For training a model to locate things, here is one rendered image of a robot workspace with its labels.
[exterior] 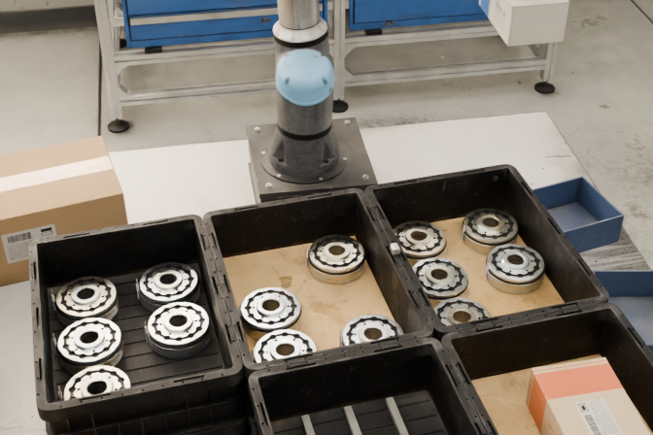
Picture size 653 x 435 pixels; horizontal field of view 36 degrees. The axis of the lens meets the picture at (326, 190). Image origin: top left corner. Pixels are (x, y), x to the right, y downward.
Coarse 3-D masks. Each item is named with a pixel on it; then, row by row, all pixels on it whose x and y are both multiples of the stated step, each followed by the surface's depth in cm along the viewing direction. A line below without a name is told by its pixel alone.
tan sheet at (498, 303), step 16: (448, 224) 191; (448, 240) 188; (448, 256) 184; (464, 256) 184; (480, 256) 184; (480, 272) 180; (480, 288) 177; (496, 288) 177; (544, 288) 177; (496, 304) 174; (512, 304) 174; (528, 304) 174; (544, 304) 174
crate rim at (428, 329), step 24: (336, 192) 183; (360, 192) 183; (216, 216) 178; (216, 240) 172; (384, 240) 172; (216, 264) 167; (408, 288) 162; (240, 336) 155; (408, 336) 153; (288, 360) 149
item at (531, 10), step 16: (480, 0) 219; (496, 0) 208; (512, 0) 201; (528, 0) 201; (544, 0) 201; (560, 0) 201; (496, 16) 209; (512, 16) 200; (528, 16) 201; (544, 16) 202; (560, 16) 202; (512, 32) 202; (528, 32) 203; (544, 32) 204; (560, 32) 204
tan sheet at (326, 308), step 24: (240, 264) 182; (264, 264) 182; (288, 264) 182; (240, 288) 177; (288, 288) 177; (312, 288) 177; (336, 288) 177; (360, 288) 177; (312, 312) 172; (336, 312) 172; (360, 312) 172; (384, 312) 172; (312, 336) 167; (336, 336) 167
